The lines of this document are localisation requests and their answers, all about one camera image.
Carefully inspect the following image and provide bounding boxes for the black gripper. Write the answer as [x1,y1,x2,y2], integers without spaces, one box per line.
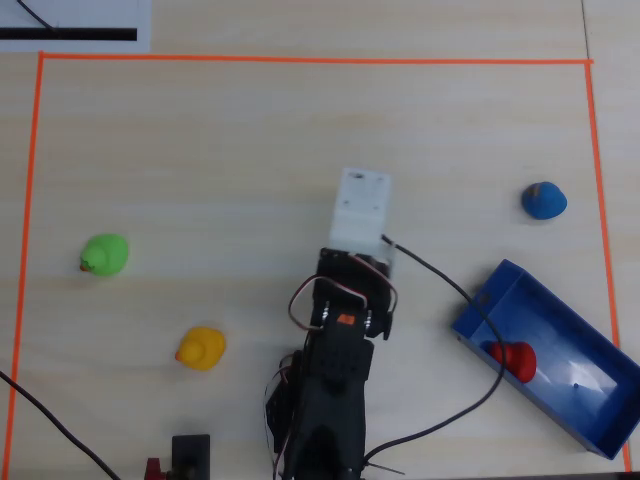
[318,243,397,291]

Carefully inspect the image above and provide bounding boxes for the red rubber duck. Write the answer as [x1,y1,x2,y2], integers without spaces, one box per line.
[487,341,538,385]

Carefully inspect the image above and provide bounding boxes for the yellow rubber duck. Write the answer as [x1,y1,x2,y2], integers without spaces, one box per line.
[174,326,227,372]

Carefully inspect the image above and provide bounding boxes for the blue rubber duck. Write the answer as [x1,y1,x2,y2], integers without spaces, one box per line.
[521,181,569,221]

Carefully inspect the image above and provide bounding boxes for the blue plastic box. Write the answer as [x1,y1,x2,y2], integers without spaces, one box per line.
[449,258,640,461]

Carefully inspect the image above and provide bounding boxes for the green rubber duck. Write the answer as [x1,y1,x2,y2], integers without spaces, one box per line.
[78,233,130,278]

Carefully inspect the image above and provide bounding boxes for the orange tape strip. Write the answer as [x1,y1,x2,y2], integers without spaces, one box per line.
[38,51,595,67]
[584,59,632,474]
[7,52,46,480]

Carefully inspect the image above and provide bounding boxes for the white paper label black bar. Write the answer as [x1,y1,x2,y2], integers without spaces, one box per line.
[0,0,152,53]

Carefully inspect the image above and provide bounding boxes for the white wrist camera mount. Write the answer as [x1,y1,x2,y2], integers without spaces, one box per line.
[328,167,393,251]

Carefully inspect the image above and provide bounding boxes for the white red servo wire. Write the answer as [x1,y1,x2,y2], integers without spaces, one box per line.
[287,275,401,331]

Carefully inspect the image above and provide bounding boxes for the black camera cable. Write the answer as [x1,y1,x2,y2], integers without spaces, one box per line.
[362,233,505,464]

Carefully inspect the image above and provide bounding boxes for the black camera stand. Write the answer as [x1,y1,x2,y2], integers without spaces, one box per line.
[171,433,212,480]

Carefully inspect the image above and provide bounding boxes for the long black cable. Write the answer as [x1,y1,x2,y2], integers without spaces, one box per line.
[0,370,124,480]

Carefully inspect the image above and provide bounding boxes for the thin black cable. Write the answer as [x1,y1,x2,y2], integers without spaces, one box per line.
[15,0,59,31]

